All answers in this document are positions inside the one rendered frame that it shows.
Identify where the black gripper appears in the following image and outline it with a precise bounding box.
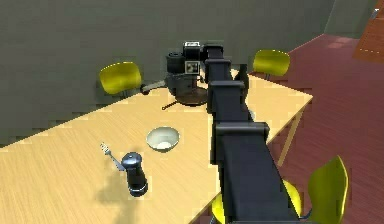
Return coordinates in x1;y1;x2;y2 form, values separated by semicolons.
140;50;202;111

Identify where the dark brown round pan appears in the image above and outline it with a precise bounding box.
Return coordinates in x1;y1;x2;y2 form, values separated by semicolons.
174;87;210;107

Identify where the white bowl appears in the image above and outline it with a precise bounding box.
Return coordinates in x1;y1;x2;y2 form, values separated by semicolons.
146;126;181;153

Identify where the yellow chair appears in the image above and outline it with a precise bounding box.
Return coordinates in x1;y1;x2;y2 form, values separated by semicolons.
98;61;143;98
252;48;291;81
211;154;350;224

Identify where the silver fork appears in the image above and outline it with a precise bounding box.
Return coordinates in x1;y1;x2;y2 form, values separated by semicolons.
99;142;127;172

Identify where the black pepper mill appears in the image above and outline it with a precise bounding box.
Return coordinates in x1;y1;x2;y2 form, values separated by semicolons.
120;151;150;198

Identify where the light wooden table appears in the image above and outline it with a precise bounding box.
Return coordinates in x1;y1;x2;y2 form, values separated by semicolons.
0;68;314;224

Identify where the brown wooden door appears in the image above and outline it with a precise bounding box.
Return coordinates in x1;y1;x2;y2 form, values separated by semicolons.
352;0;384;65

